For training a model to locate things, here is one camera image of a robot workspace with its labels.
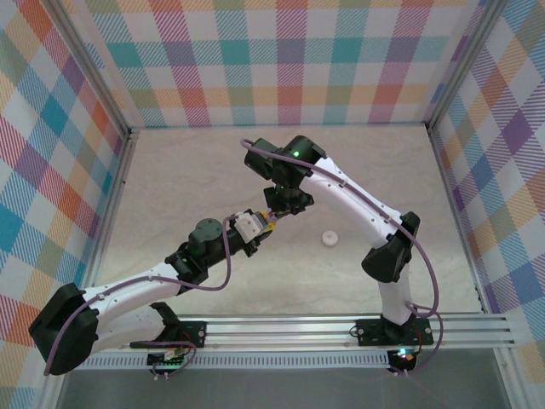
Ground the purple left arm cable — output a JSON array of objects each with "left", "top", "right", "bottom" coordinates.
[{"left": 43, "top": 214, "right": 239, "bottom": 381}]

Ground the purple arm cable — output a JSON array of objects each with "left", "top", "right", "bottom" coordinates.
[
  {"left": 240, "top": 138, "right": 445, "bottom": 376},
  {"left": 43, "top": 214, "right": 239, "bottom": 381}
]

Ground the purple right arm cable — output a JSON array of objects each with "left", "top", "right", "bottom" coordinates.
[{"left": 240, "top": 138, "right": 445, "bottom": 376}]

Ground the wide aluminium base rail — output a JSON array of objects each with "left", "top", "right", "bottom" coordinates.
[{"left": 46, "top": 314, "right": 519, "bottom": 354}]

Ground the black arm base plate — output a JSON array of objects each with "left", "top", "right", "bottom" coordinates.
[
  {"left": 355, "top": 317, "right": 435, "bottom": 347},
  {"left": 129, "top": 321, "right": 209, "bottom": 349}
]

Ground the slotted grey cable duct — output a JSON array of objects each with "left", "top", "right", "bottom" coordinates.
[{"left": 84, "top": 355, "right": 393, "bottom": 371}]

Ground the aluminium floor side rail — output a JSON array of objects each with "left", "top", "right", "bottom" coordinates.
[
  {"left": 74, "top": 127, "right": 140, "bottom": 320},
  {"left": 425, "top": 123, "right": 495, "bottom": 319}
]

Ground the black controller board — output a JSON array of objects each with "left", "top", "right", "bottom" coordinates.
[
  {"left": 389, "top": 347, "right": 419, "bottom": 372},
  {"left": 146, "top": 349, "right": 191, "bottom": 368}
]

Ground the aluminium frame post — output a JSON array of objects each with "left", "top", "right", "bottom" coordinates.
[
  {"left": 425, "top": 0, "right": 512, "bottom": 133},
  {"left": 41, "top": 374, "right": 69, "bottom": 409},
  {"left": 44, "top": 0, "right": 140, "bottom": 140},
  {"left": 493, "top": 347, "right": 519, "bottom": 409}
]

